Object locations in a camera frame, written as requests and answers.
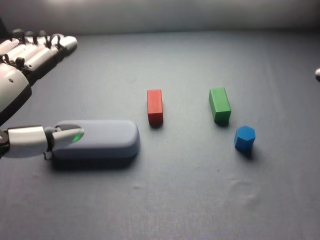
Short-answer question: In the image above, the blue hexagonal block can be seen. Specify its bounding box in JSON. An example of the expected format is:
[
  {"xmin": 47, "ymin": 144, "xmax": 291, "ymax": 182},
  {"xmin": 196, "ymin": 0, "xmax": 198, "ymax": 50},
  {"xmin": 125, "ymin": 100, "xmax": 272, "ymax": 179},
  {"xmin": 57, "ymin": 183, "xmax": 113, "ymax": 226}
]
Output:
[{"xmin": 234, "ymin": 125, "xmax": 257, "ymax": 152}]

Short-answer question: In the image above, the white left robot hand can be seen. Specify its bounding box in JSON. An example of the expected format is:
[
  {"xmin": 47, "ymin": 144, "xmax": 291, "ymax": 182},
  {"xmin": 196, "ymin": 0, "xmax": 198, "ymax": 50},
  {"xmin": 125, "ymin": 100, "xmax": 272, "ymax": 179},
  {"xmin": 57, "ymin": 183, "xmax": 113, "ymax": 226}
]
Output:
[{"xmin": 0, "ymin": 29, "xmax": 85, "ymax": 161}]

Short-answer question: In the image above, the green rectangular block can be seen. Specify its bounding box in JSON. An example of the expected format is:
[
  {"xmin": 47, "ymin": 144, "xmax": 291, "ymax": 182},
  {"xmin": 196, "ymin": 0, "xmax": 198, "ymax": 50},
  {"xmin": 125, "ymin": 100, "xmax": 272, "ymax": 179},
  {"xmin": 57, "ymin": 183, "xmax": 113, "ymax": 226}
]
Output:
[{"xmin": 208, "ymin": 87, "xmax": 232, "ymax": 124}]

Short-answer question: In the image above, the red rectangular block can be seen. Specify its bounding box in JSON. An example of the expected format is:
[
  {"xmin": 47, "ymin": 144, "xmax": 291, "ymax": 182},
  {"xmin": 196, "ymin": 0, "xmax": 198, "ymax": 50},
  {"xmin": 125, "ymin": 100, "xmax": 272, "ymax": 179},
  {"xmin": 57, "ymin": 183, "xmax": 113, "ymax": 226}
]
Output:
[{"xmin": 146, "ymin": 89, "xmax": 165, "ymax": 126}]

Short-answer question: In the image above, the long grey-blue rounded block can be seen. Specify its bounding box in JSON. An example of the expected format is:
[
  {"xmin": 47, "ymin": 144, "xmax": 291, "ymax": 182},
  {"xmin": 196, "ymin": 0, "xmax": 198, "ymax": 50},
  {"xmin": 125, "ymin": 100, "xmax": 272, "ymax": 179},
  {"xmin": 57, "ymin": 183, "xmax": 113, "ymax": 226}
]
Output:
[{"xmin": 51, "ymin": 119, "xmax": 141, "ymax": 161}]

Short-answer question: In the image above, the grey table cloth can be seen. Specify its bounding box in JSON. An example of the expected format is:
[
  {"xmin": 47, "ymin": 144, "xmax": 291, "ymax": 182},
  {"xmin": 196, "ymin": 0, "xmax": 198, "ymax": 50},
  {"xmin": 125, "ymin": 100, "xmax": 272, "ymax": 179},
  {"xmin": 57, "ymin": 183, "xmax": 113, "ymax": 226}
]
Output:
[{"xmin": 0, "ymin": 31, "xmax": 320, "ymax": 240}]

